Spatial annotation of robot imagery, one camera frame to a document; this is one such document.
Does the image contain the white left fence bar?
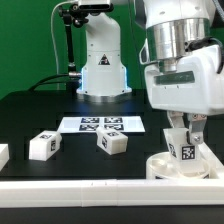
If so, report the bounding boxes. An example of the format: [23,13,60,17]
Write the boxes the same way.
[0,144,9,171]

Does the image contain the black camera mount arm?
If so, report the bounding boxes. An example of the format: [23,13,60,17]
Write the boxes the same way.
[59,4,88,94]

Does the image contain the black cables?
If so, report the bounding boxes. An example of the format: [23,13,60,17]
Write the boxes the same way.
[27,73,73,92]

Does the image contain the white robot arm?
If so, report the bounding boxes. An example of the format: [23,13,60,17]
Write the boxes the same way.
[74,0,224,144]

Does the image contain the white front fence bar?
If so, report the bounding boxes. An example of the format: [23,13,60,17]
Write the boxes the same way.
[0,179,224,208]

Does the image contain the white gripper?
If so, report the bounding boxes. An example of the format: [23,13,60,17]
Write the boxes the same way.
[145,45,224,145]

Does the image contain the white marker sheet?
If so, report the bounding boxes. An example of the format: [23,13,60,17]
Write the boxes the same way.
[58,116,145,133]

